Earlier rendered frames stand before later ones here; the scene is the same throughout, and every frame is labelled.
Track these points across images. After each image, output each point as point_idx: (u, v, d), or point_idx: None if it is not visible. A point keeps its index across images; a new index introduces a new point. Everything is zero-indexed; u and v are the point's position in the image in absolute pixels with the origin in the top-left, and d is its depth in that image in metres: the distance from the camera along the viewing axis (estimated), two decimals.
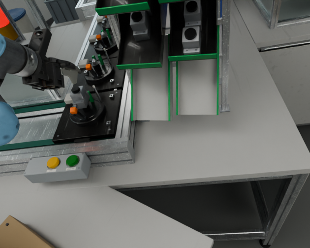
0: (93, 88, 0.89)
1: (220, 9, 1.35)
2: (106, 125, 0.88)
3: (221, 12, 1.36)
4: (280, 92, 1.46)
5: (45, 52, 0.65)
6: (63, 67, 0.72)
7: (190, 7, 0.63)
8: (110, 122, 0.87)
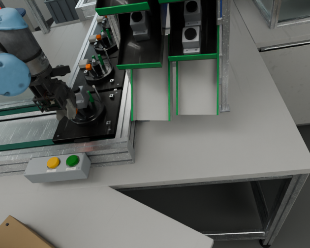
0: (93, 88, 0.89)
1: (220, 9, 1.35)
2: (106, 125, 0.88)
3: (221, 12, 1.36)
4: (280, 92, 1.46)
5: (58, 73, 0.71)
6: (67, 98, 0.74)
7: (190, 7, 0.63)
8: (110, 122, 0.87)
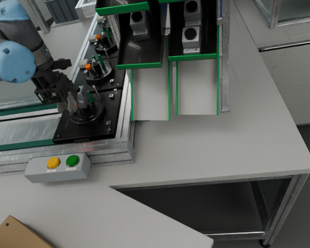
0: (93, 88, 0.89)
1: (220, 9, 1.35)
2: (106, 125, 0.88)
3: (221, 12, 1.36)
4: (280, 92, 1.46)
5: (59, 66, 0.72)
6: (68, 91, 0.76)
7: (190, 7, 0.63)
8: (110, 122, 0.87)
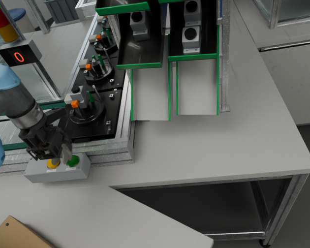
0: (93, 88, 0.89)
1: (220, 9, 1.35)
2: (106, 125, 0.88)
3: (221, 12, 1.36)
4: (280, 92, 1.46)
5: (53, 119, 0.68)
6: (63, 143, 0.72)
7: (190, 7, 0.63)
8: (110, 122, 0.87)
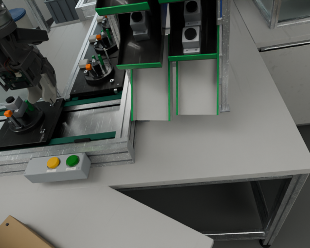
0: None
1: (220, 9, 1.35)
2: (40, 133, 0.92)
3: (221, 12, 1.36)
4: (280, 92, 1.46)
5: (28, 36, 0.51)
6: (43, 73, 0.55)
7: (190, 7, 0.63)
8: (44, 131, 0.91)
